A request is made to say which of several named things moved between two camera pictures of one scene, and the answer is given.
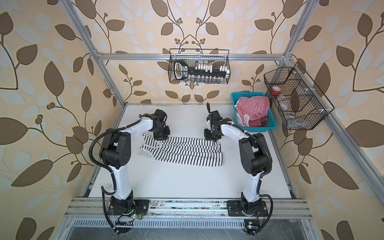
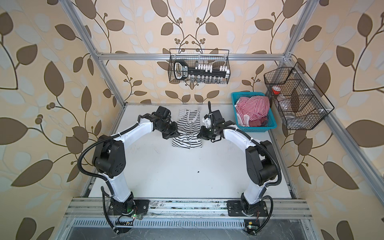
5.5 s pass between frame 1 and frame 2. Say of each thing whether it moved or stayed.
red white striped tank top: stayed
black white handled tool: stayed
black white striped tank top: moved
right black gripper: stayed
